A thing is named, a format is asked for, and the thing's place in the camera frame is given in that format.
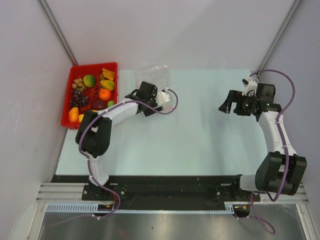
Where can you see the red toy lobster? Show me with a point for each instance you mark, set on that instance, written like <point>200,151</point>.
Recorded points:
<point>93,92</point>

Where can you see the right aluminium corner post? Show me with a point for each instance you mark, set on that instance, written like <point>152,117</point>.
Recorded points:
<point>280,33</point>

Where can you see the white cable duct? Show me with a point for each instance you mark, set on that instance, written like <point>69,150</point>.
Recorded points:
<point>95,208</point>

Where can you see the toy orange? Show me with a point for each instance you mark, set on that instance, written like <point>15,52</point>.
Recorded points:
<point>105,94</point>

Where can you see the dark red toy fruit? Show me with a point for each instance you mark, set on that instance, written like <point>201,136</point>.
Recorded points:
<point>98,105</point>

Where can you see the yellow red toy mango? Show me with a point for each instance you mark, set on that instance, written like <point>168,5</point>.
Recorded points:
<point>107,84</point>

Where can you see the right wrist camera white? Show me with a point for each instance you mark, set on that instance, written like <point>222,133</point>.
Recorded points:
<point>250,86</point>

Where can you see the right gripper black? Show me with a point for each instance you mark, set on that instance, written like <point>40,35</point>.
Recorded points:
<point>232,96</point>

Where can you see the aluminium corner post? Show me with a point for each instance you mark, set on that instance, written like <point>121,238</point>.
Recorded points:
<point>280,33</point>
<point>43,4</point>

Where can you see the purple toy grapes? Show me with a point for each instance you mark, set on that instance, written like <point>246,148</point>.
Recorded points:
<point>78,99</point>

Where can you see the orange yellow toy peach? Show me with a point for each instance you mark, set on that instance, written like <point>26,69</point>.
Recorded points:
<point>73,115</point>

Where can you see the aluminium rail frame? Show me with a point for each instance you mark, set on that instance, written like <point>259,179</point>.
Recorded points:
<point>60,192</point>

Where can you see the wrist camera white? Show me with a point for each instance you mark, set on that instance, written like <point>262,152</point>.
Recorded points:
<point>163,97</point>
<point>250,86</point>

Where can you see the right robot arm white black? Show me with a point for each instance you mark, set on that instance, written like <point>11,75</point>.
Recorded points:
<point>282,169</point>

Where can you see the yellow green toy grapes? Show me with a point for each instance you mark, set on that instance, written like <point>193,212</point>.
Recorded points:
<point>78,85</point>

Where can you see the green toy vegetable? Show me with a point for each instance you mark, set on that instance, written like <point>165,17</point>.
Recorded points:
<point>110,103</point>

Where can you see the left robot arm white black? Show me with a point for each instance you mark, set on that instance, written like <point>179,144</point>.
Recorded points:
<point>94,134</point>

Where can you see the left aluminium corner post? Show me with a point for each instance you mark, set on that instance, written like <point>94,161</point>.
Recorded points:
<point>43,4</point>

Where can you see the clear zip top bag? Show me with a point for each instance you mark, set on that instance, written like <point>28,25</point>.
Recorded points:
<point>158,75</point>

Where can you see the yellow toy banana bunch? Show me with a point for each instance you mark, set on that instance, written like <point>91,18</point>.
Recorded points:
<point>107,75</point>

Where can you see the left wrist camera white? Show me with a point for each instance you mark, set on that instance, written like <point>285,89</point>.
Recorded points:
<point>163,97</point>

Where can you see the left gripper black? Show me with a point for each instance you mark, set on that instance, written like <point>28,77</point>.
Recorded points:
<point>149,111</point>

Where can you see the green yellow toy mango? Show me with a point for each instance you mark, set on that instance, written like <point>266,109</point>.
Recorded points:
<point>89,80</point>

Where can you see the red plastic bin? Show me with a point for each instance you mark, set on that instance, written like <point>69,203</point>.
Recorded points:
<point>79,72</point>

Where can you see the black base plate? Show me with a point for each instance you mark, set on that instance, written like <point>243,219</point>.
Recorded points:
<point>165,193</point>

